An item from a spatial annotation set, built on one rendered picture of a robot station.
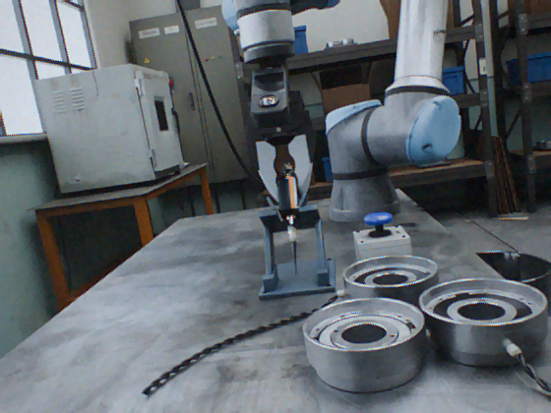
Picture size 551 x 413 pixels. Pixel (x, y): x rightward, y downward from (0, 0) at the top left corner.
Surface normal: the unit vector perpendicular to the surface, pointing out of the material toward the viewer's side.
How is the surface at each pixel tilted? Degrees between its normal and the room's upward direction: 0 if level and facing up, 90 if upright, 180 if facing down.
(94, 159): 90
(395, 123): 71
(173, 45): 90
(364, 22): 90
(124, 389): 0
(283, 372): 0
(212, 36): 90
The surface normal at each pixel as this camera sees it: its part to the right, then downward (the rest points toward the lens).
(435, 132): 0.66, 0.16
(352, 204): -0.50, -0.07
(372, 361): -0.05, 0.18
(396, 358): 0.31, 0.12
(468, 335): -0.54, 0.23
